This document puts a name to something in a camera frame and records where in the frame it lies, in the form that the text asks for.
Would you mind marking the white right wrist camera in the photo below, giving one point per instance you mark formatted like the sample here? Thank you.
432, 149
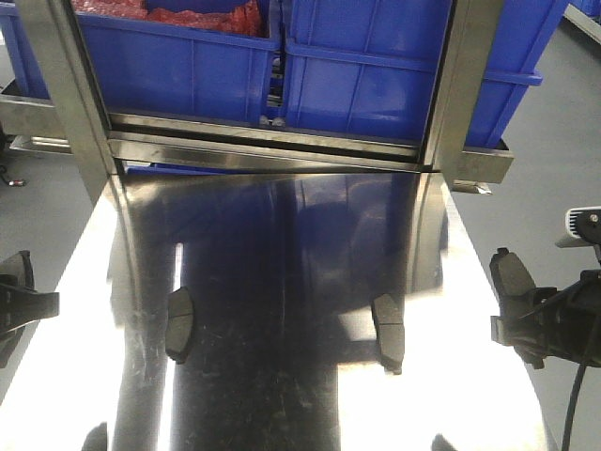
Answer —
582, 227

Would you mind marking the large blue crate right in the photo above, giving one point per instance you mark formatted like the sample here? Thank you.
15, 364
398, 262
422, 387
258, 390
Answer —
368, 67

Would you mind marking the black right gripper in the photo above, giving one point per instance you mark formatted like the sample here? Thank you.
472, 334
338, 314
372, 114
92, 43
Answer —
572, 322

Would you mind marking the stainless steel rack frame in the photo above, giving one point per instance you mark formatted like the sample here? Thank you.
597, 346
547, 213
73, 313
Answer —
101, 142

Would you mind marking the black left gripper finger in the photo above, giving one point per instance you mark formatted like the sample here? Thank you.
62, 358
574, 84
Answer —
28, 305

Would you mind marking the large blue crate with red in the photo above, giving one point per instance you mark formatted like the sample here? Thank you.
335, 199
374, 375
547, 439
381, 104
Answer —
164, 68

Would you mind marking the blue crate far left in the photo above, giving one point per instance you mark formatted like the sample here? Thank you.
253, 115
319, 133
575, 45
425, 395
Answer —
24, 63

